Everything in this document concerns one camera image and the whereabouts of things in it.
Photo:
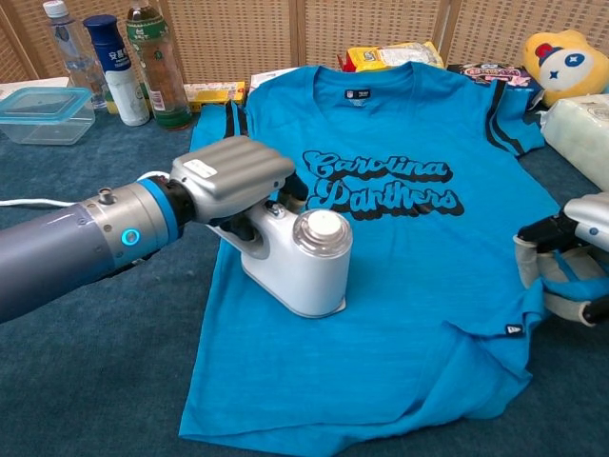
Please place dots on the yellow snack bag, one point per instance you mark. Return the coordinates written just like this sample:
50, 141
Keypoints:
395, 54

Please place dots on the long white cotton pad pack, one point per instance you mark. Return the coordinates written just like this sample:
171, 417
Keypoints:
583, 138

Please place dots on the green label tea bottle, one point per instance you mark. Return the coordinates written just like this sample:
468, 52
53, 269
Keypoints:
159, 66

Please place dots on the black pink pad pack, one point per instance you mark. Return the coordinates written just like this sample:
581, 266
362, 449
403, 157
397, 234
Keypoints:
495, 73

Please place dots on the red snack pack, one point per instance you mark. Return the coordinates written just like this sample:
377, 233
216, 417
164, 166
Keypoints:
342, 62

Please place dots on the bamboo folding screen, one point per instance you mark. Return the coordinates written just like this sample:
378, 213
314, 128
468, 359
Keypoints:
238, 38

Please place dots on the yellow snack box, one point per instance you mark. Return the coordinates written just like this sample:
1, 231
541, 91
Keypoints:
214, 95

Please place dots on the clear water bottle white cap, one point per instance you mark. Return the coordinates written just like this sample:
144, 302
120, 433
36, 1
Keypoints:
71, 52

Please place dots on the pink white tissue pack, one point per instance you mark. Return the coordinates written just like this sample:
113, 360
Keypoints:
266, 78

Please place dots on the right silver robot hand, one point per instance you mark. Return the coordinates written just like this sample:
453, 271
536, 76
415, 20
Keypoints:
590, 219

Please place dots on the blue Carolina Panthers t-shirt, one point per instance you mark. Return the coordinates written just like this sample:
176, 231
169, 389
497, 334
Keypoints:
380, 333

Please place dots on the yellow plush toy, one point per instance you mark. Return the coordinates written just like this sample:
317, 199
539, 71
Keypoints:
566, 66

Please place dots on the white bottle blue cap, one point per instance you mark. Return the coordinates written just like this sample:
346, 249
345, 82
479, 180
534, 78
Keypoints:
121, 81

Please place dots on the white handheld garment steamer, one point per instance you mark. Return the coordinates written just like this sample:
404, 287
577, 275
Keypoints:
309, 276

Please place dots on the dark teal table mat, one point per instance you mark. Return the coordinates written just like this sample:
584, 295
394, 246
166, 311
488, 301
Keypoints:
95, 371

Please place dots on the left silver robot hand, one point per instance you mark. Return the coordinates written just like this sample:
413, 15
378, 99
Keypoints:
228, 176

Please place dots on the clear container blue lid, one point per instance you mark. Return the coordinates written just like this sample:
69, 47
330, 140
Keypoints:
43, 116

